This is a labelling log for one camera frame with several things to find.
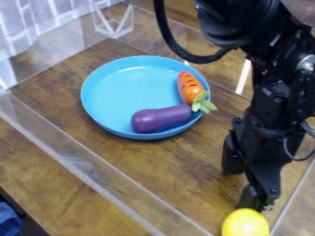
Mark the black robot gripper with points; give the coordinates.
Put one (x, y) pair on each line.
(259, 147)

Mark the yellow toy lemon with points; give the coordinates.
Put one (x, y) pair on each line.
(244, 222)

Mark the orange toy carrot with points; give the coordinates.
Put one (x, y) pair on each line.
(192, 93)

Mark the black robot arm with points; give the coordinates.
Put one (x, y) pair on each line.
(279, 47)

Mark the purple toy eggplant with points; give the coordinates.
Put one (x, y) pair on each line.
(154, 120)

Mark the blue plastic plate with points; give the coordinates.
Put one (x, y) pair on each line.
(131, 84)

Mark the clear acrylic barrier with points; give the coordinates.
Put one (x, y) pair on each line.
(83, 181)

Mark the blue object at corner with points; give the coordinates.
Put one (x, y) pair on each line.
(11, 223)

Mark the white checkered curtain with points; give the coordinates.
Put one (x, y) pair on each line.
(28, 18)

